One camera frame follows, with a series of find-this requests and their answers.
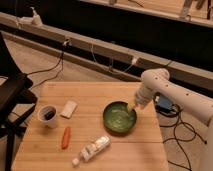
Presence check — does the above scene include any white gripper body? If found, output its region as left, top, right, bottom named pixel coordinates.
left=135, top=86, right=155, bottom=109

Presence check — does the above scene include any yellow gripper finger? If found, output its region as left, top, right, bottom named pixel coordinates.
left=127, top=102, right=137, bottom=112

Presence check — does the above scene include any green ceramic bowl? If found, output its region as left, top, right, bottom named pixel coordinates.
left=103, top=101, right=137, bottom=134

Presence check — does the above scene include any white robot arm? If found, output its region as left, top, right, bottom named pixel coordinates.
left=127, top=68, right=213, bottom=126

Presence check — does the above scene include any blue power box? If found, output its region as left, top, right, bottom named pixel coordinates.
left=156, top=95, right=173, bottom=113

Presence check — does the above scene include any white sponge block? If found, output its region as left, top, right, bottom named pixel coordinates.
left=60, top=101, right=77, bottom=119

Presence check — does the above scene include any orange carrot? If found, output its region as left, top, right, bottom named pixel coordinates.
left=61, top=127, right=71, bottom=149

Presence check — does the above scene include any white paper cup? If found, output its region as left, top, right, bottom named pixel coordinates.
left=37, top=105, right=58, bottom=128

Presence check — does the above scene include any black chair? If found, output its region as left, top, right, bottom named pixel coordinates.
left=0, top=32, right=37, bottom=171

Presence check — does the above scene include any black floor cable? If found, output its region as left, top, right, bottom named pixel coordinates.
left=156, top=103, right=208, bottom=171

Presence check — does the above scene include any white hanging cable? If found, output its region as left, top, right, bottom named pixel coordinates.
left=90, top=43, right=101, bottom=66

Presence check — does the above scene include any black cable left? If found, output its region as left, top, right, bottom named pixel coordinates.
left=25, top=49, right=65, bottom=90

